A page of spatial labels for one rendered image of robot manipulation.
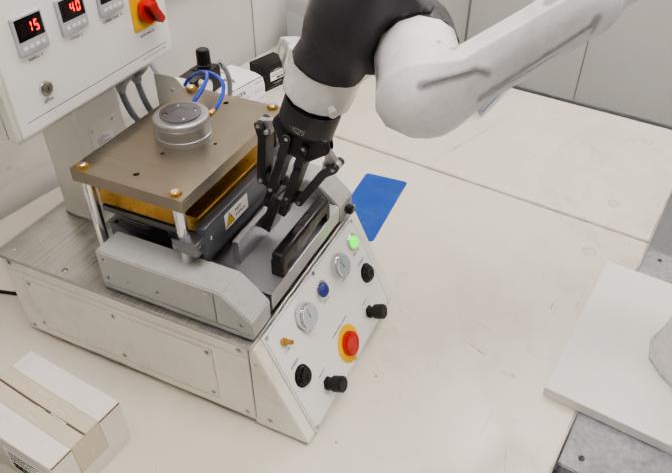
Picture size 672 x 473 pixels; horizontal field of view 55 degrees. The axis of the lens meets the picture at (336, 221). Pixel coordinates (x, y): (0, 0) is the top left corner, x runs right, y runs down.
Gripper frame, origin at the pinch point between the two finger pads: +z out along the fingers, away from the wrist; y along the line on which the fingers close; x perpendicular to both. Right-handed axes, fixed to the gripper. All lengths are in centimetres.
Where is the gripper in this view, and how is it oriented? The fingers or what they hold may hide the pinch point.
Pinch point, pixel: (275, 208)
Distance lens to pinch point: 93.5
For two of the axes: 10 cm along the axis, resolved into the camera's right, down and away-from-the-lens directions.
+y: 8.5, 5.1, -1.0
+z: -3.1, 6.5, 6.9
